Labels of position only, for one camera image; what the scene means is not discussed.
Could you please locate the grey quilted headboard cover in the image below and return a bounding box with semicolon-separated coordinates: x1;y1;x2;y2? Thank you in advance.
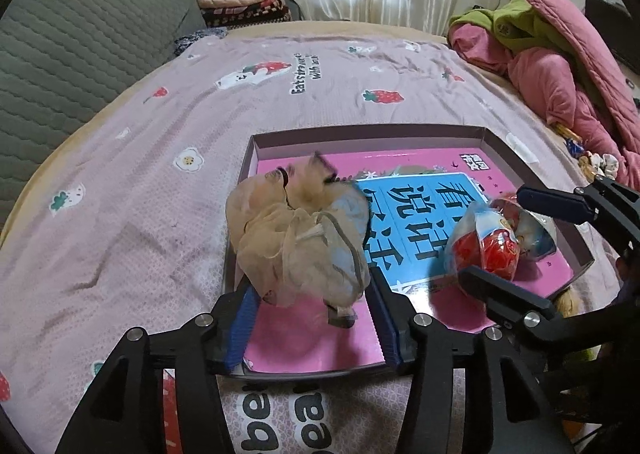
0;0;208;229

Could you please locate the dark floral cloth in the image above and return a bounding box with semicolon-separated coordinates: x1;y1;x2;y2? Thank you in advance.
174;26;228;57

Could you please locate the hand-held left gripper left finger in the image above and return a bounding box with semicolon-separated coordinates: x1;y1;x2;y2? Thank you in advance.
52;279;261;454

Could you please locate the toy surprise egg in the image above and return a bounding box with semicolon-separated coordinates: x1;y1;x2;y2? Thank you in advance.
445;191;558;282

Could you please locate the dark patterned folded blanket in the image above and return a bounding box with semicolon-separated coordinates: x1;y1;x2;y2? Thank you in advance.
202;1;293;27

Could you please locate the grey cardboard box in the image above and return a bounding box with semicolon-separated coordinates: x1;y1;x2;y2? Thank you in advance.
222;125;596;380

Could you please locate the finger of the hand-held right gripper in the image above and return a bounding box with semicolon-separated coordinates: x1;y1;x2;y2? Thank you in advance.
516;174;640;255
457;266;566;335

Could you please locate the beige mesh scrunchie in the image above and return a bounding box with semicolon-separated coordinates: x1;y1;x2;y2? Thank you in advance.
225;151;373;329

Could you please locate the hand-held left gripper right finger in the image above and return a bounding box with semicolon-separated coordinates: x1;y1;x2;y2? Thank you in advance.
369;270;576;454

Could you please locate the green cloth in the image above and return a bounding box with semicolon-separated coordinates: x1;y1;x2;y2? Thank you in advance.
448;0;586;64

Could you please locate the black television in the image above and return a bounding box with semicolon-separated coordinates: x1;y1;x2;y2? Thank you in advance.
585;0;640;69

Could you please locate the pink quilt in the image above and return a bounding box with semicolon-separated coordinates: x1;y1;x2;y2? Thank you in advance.
447;0;640;185

